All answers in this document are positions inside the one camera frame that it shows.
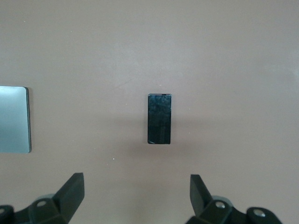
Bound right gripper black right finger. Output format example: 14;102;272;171
190;174;249;224

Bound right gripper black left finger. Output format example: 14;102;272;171
14;172;85;224

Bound black smartphone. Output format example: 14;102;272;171
147;93;173;145

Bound silver closed laptop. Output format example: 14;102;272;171
0;86;32;154

